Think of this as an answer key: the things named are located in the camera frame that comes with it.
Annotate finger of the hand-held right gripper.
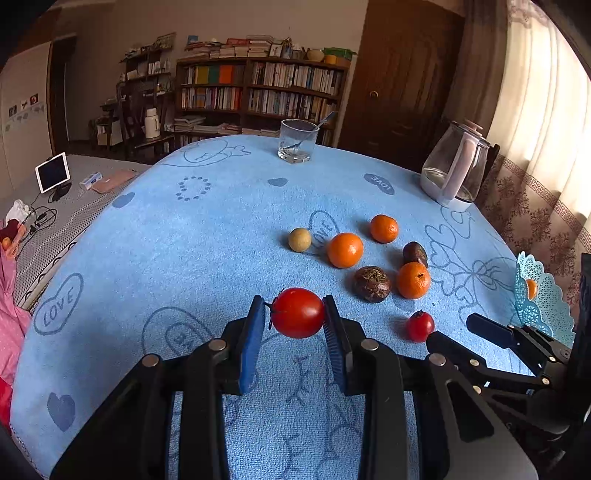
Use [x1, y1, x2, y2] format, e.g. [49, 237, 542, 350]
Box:
[465, 312, 574, 377]
[426, 331, 551, 394]

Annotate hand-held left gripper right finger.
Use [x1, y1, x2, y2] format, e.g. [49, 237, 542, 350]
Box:
[322, 294, 539, 480]

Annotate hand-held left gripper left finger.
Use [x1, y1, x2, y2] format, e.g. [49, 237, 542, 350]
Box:
[51, 296, 267, 480]

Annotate large red tomato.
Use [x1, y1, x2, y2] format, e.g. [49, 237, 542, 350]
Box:
[270, 287, 326, 339]

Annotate small red tomato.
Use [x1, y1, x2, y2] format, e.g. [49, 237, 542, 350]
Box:
[406, 310, 435, 343]

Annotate light blue lattice basket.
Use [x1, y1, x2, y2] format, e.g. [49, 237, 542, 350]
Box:
[515, 251, 577, 337]

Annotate dark passion fruit front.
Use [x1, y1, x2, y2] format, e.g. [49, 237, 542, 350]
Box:
[353, 266, 392, 304]

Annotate medium mandarin orange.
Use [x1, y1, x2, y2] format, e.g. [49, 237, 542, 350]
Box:
[396, 261, 431, 300]

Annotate large smooth orange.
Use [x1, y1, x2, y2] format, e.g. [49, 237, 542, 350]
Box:
[327, 232, 365, 269]

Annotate dark brown passion fruit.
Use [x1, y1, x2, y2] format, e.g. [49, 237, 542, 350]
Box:
[402, 241, 428, 268]

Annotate pale yellow round fruit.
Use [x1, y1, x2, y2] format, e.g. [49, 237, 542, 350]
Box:
[288, 228, 312, 253]

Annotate blue printed tablecloth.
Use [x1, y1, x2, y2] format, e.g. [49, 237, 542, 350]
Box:
[9, 134, 555, 480]

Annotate small mandarin orange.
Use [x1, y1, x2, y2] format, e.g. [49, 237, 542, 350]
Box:
[369, 214, 399, 244]

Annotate pink phone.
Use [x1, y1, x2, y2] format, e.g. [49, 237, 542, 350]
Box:
[91, 169, 138, 193]

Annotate patterned cream curtain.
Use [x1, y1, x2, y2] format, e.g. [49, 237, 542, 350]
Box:
[443, 0, 591, 324]

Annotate clear drinking glass with spoon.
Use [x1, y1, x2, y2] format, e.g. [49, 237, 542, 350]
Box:
[285, 111, 338, 153]

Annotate grey patterned bed cover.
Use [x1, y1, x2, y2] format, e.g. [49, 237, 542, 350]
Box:
[0, 154, 153, 310]

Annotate white thermos jug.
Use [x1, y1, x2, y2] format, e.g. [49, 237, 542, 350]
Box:
[143, 107, 161, 139]

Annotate pink cloth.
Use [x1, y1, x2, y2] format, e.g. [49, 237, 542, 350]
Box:
[0, 249, 32, 425]

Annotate brown wooden bookcase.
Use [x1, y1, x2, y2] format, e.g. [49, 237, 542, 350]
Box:
[174, 55, 350, 149]

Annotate white tablet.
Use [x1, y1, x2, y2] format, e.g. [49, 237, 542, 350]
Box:
[35, 152, 71, 195]

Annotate white crumpled cloth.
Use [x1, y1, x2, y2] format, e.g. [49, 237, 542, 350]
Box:
[4, 199, 32, 222]

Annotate brown wooden door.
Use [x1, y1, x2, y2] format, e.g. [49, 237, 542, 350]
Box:
[339, 0, 466, 160]

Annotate rows of shelved books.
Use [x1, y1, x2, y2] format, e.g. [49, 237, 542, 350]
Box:
[181, 64, 343, 121]

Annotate dark shelf rack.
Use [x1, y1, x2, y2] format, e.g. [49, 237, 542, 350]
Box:
[98, 45, 177, 160]

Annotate stacks of loose books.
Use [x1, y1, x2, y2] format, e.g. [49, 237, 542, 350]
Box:
[184, 35, 278, 59]

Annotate glass kettle white handle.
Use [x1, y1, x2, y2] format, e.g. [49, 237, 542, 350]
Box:
[421, 120, 491, 207]

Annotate black cables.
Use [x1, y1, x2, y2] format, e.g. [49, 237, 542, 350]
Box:
[25, 185, 70, 241]

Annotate wall stickers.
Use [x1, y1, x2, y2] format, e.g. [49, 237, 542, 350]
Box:
[4, 93, 46, 132]

